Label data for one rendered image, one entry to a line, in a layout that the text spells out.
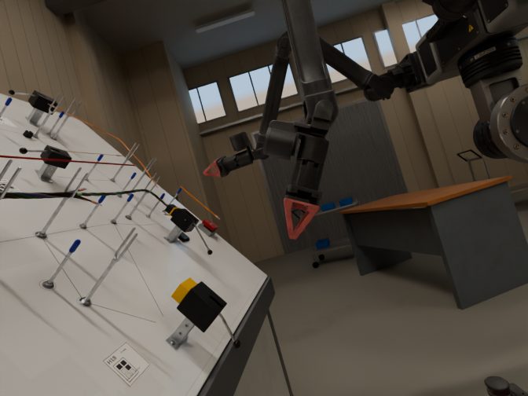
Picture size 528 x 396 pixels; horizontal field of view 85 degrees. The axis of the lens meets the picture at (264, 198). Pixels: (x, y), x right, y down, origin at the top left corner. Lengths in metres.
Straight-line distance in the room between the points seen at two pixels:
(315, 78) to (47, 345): 0.59
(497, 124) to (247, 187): 6.27
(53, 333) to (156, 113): 6.06
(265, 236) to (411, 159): 3.85
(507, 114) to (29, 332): 1.04
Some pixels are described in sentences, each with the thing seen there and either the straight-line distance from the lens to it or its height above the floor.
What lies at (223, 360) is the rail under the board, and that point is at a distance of 0.61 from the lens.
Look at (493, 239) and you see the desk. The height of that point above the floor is 0.41.
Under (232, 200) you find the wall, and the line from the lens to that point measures 6.97.
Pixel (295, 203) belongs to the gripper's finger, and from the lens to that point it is 0.54.
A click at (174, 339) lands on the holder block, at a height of 0.94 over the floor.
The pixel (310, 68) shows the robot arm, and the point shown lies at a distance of 0.63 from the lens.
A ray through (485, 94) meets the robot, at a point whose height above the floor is 1.25.
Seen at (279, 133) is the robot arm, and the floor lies 1.25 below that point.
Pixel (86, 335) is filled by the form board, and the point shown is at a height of 1.01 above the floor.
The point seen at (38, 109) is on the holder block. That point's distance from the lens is 1.12.
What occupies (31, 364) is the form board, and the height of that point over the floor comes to 1.01.
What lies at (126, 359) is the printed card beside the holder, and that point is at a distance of 0.50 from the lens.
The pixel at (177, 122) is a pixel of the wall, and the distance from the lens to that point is 6.23.
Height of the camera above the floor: 1.11
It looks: 3 degrees up
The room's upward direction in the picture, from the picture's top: 16 degrees counter-clockwise
